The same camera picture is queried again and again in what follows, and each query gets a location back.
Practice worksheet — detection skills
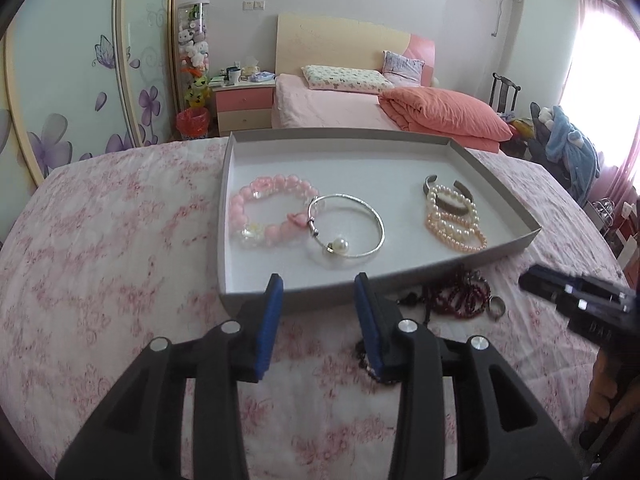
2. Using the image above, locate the blue fleece robe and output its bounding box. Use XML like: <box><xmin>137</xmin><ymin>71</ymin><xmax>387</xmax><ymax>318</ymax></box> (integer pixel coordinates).
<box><xmin>545</xmin><ymin>106</ymin><xmax>601</xmax><ymax>196</ymax></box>

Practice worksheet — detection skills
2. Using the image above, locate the pink curtain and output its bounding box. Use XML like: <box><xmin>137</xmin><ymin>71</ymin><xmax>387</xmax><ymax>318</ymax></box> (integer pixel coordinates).
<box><xmin>570</xmin><ymin>0</ymin><xmax>640</xmax><ymax>201</ymax></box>

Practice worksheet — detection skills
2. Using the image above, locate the pink pearl bracelet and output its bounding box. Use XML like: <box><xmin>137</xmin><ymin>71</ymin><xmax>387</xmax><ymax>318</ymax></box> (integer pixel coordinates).
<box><xmin>425</xmin><ymin>210</ymin><xmax>489</xmax><ymax>254</ymax></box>

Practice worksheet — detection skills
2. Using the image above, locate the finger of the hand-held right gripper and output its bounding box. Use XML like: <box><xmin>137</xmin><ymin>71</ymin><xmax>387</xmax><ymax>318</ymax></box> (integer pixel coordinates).
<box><xmin>519</xmin><ymin>272</ymin><xmax>632</xmax><ymax>317</ymax></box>
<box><xmin>529</xmin><ymin>264</ymin><xmax>638</xmax><ymax>297</ymax></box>

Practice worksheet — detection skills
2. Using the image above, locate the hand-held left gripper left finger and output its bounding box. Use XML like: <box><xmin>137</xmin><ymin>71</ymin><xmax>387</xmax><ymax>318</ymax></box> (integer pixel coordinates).
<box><xmin>55</xmin><ymin>273</ymin><xmax>285</xmax><ymax>480</ymax></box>

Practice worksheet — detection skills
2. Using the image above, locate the dark wooden chair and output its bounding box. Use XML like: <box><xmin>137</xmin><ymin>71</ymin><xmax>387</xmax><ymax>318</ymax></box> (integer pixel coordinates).
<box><xmin>487</xmin><ymin>72</ymin><xmax>523</xmax><ymax>116</ymax></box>

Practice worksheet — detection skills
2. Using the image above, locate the purple printed cushion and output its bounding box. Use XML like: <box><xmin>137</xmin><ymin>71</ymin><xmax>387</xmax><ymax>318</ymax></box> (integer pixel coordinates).
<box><xmin>382</xmin><ymin>50</ymin><xmax>426</xmax><ymax>86</ymax></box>

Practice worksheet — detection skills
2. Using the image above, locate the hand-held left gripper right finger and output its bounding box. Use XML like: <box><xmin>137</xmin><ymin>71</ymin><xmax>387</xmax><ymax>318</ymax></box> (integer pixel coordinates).
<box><xmin>353</xmin><ymin>272</ymin><xmax>583</xmax><ymax>480</ymax></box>

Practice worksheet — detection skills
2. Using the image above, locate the black bead bracelet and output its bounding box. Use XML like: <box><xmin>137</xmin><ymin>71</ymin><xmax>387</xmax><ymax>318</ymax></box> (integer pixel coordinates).
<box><xmin>355</xmin><ymin>340</ymin><xmax>401</xmax><ymax>387</ymax></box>

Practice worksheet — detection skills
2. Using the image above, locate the silver cuff bracelet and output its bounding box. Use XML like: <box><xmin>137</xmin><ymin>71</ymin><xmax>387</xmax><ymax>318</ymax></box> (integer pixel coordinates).
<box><xmin>422</xmin><ymin>174</ymin><xmax>476</xmax><ymax>216</ymax></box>

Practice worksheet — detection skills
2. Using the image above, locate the yellow green plush toy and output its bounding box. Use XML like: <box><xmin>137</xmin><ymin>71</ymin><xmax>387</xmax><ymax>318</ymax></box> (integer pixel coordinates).
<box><xmin>185</xmin><ymin>74</ymin><xmax>210</xmax><ymax>109</ymax></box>

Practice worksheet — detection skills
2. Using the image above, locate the pink nightstand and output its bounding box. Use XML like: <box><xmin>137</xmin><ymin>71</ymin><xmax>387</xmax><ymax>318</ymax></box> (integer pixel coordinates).
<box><xmin>210</xmin><ymin>77</ymin><xmax>276</xmax><ymax>137</ymax></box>

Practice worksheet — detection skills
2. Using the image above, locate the white pearl bracelet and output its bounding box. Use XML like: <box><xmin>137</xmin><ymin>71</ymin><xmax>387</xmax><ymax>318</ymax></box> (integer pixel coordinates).
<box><xmin>426</xmin><ymin>184</ymin><xmax>480</xmax><ymax>228</ymax></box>

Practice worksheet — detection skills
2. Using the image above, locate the silver bangle with pearl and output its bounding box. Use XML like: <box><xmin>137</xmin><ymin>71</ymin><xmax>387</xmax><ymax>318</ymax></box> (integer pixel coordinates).
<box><xmin>305</xmin><ymin>194</ymin><xmax>386</xmax><ymax>260</ymax></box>

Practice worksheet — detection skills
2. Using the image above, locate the floral print pillow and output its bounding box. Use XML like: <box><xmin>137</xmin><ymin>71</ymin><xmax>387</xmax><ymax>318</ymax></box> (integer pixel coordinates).
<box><xmin>300</xmin><ymin>64</ymin><xmax>396</xmax><ymax>96</ymax></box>

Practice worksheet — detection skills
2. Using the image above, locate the pink bead bracelet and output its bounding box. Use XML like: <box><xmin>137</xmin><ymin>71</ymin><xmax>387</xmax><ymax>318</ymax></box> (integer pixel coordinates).
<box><xmin>229</xmin><ymin>175</ymin><xmax>321</xmax><ymax>250</ymax></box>

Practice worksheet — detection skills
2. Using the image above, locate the clear tube of plush toys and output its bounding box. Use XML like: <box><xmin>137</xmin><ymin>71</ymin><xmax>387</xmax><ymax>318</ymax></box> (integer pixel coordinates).
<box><xmin>176</xmin><ymin>1</ymin><xmax>211</xmax><ymax>111</ymax></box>

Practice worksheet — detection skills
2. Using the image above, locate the sliding door wardrobe with flowers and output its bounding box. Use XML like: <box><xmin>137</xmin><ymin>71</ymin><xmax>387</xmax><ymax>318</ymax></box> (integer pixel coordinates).
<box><xmin>0</xmin><ymin>0</ymin><xmax>181</xmax><ymax>196</ymax></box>

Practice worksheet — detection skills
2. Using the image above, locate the red trash bin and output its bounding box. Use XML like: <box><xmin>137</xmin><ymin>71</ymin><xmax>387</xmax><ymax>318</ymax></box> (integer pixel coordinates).
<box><xmin>176</xmin><ymin>108</ymin><xmax>210</xmax><ymax>141</ymax></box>

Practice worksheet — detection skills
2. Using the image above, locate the pink bed with headboard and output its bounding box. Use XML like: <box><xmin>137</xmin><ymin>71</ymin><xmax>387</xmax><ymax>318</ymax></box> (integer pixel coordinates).
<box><xmin>271</xmin><ymin>13</ymin><xmax>516</xmax><ymax>156</ymax></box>

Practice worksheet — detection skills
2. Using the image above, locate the person's right hand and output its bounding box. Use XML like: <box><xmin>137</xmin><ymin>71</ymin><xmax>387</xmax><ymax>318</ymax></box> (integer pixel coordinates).
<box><xmin>584</xmin><ymin>345</ymin><xmax>632</xmax><ymax>425</ymax></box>

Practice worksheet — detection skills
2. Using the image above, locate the orange folded quilt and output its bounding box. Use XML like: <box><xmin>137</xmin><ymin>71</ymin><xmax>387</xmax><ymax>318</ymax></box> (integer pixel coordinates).
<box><xmin>377</xmin><ymin>85</ymin><xmax>515</xmax><ymax>155</ymax></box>

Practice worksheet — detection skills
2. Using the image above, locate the dark red bead bracelet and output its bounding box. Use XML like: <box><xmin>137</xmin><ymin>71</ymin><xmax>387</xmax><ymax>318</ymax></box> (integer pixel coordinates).
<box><xmin>397</xmin><ymin>267</ymin><xmax>493</xmax><ymax>326</ymax></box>

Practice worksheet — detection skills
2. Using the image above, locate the grey cardboard tray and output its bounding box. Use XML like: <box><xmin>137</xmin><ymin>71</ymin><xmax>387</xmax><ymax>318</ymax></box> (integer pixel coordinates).
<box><xmin>217</xmin><ymin>129</ymin><xmax>542</xmax><ymax>315</ymax></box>

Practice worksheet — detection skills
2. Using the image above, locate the pink floral bedsheet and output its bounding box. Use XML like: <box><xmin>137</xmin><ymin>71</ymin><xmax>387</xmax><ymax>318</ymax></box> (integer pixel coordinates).
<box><xmin>0</xmin><ymin>135</ymin><xmax>631</xmax><ymax>480</ymax></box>

